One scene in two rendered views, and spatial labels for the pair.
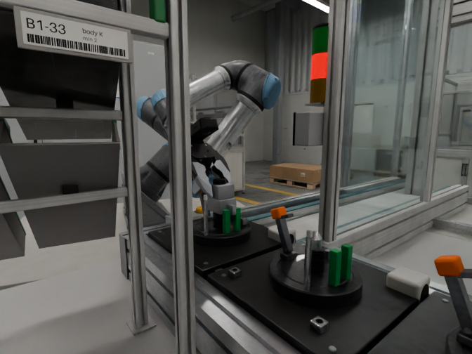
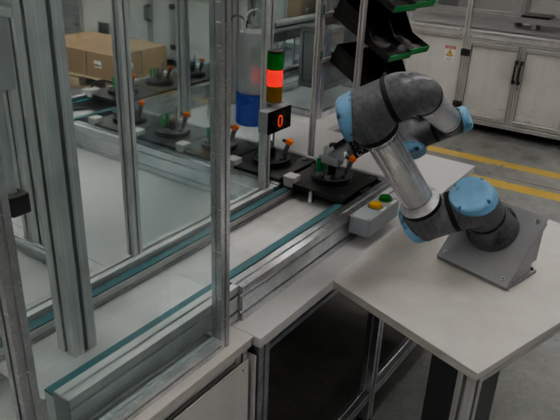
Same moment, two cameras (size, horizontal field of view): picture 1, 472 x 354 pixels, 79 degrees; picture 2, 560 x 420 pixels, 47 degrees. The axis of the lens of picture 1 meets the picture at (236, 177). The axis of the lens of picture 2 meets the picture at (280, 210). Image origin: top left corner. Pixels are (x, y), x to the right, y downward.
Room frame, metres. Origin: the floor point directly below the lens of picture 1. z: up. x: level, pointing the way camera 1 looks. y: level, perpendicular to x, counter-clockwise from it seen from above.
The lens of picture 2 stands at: (2.50, -0.75, 1.81)
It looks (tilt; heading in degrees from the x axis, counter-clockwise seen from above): 25 degrees down; 162
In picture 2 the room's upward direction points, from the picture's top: 2 degrees clockwise
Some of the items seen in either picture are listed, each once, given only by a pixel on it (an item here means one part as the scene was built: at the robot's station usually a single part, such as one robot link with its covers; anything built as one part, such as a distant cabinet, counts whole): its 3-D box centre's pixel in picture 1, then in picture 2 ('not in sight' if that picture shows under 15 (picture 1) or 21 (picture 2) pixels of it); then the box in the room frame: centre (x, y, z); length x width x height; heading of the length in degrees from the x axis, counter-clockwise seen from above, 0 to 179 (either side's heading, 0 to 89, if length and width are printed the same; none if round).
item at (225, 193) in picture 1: (222, 195); (330, 152); (0.61, 0.03, 1.06); 0.08 x 0.04 x 0.07; 38
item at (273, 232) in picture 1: (282, 237); (291, 180); (0.60, -0.10, 0.97); 0.05 x 0.05 x 0.04; 38
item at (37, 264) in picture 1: (144, 226); (471, 260); (1.04, 0.35, 0.84); 0.90 x 0.70 x 0.03; 111
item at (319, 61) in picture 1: (323, 67); (274, 77); (0.64, -0.19, 1.33); 0.05 x 0.05 x 0.05
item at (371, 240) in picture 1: (310, 233); (273, 222); (0.78, -0.21, 0.91); 0.84 x 0.28 x 0.10; 128
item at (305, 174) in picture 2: (220, 238); (331, 181); (0.61, 0.04, 0.96); 0.24 x 0.24 x 0.02; 38
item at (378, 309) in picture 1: (315, 256); (271, 150); (0.41, -0.12, 1.01); 0.24 x 0.24 x 0.13; 38
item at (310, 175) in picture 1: (300, 175); not in sight; (6.42, -1.47, 0.20); 1.20 x 0.80 x 0.41; 41
